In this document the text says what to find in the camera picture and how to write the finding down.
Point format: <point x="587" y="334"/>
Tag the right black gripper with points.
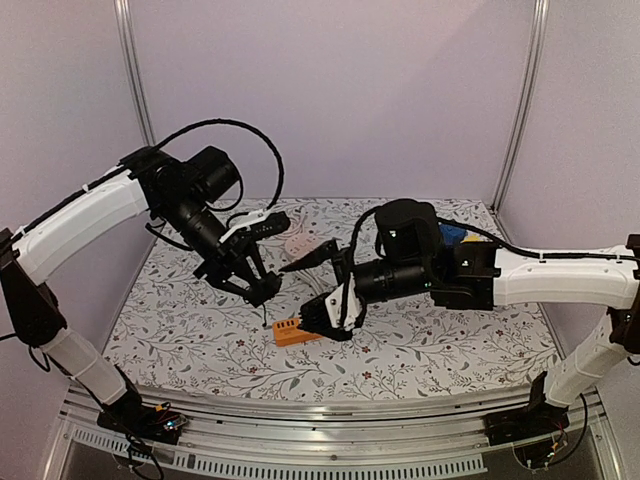
<point x="338" y="279"/>

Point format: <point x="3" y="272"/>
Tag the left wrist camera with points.
<point x="259" y="224"/>

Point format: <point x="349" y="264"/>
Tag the right aluminium post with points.
<point x="532" y="65"/>

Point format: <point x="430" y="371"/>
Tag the aluminium post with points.
<point x="124" y="22"/>
<point x="532" y="65"/>

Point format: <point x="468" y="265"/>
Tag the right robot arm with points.
<point x="413" y="257"/>

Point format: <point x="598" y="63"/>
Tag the aluminium front rail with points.
<point x="430" y="438"/>

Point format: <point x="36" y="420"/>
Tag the left aluminium post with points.
<point x="124" y="22"/>

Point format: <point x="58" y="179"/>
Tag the yellow cube socket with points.
<point x="474" y="238"/>

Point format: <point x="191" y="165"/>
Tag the floral table mat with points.
<point x="175" y="332"/>

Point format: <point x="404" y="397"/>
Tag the pink round socket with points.
<point x="300" y="242"/>

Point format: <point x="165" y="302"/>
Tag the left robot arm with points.
<point x="41" y="163"/>

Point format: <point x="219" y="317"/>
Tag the black power adapter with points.
<point x="265" y="290"/>

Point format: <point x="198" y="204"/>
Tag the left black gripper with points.
<point x="231" y="259"/>

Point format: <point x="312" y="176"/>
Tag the orange power strip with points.
<point x="288" y="332"/>

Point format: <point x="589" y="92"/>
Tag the blue cube socket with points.
<point x="452" y="235"/>

